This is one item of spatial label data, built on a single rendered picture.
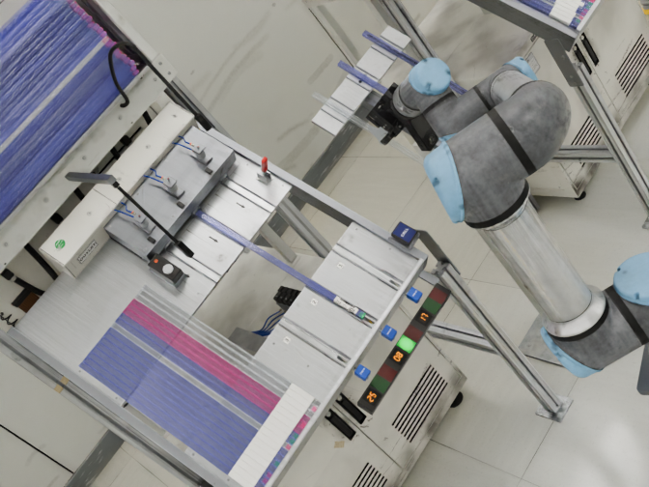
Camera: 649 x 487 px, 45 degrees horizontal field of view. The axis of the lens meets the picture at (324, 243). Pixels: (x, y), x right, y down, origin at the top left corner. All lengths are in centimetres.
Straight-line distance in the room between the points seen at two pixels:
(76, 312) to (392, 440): 98
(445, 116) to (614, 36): 145
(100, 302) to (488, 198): 104
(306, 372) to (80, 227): 63
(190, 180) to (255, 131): 193
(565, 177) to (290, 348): 130
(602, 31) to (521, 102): 172
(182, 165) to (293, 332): 50
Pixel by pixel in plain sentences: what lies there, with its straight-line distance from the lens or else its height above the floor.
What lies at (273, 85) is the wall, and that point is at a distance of 390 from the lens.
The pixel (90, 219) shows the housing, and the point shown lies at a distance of 191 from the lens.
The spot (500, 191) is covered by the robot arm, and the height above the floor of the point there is 111.
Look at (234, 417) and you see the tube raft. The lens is 174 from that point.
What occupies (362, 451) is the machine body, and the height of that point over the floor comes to 27.
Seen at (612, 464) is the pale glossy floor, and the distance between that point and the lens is 220.
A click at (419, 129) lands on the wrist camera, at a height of 98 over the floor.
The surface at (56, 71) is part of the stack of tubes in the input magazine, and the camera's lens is 188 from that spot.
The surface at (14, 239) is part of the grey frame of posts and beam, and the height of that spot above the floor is 134.
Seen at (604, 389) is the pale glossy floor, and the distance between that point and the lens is 233.
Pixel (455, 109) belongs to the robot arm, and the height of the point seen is 105.
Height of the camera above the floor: 179
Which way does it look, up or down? 30 degrees down
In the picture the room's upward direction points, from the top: 43 degrees counter-clockwise
